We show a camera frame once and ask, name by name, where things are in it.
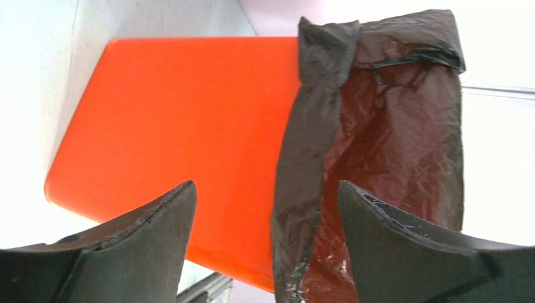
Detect orange plastic trash bin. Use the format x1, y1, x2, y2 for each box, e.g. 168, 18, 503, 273
44, 37, 300, 292

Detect right aluminium frame post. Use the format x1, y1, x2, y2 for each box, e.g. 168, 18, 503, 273
462, 86, 534, 101

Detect black plastic trash bag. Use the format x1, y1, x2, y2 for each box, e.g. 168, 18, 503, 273
270, 9, 466, 302

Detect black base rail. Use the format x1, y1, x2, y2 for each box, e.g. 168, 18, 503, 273
175, 273, 233, 303

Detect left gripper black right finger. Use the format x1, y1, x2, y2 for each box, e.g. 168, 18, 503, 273
337, 181, 534, 302

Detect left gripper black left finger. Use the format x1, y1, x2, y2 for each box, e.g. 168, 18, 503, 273
1, 181, 197, 302

